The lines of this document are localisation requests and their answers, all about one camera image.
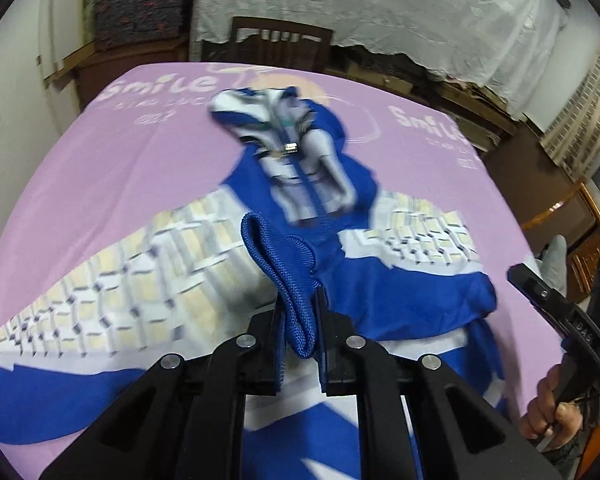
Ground person's right hand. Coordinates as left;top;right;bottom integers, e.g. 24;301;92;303
519;364;587;453

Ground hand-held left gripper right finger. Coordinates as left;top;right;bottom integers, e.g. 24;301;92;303
314;287;563;480

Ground carved wooden furniture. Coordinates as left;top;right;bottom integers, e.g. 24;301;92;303
522;180;600;303

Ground white lace cloth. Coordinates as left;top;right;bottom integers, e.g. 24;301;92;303
190;0;571;122

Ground blue white red jacket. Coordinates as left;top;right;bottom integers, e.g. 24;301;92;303
0;85;506;480

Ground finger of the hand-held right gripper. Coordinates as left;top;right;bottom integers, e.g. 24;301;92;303
507;263;571;328

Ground pink printed bed sheet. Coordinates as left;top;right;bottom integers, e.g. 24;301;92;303
0;62;576;480

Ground dark wooden chair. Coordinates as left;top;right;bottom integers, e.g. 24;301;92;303
200;16;335;75

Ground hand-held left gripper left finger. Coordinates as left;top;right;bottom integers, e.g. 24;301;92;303
39;287;287;480

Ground dark patterned fabric stack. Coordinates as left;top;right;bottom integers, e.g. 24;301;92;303
82;0;201;52

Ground brown wooden cabinet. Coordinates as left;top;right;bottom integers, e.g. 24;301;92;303
45;37;191;111

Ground grey cloth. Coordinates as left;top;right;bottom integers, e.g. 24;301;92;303
539;235;570;298

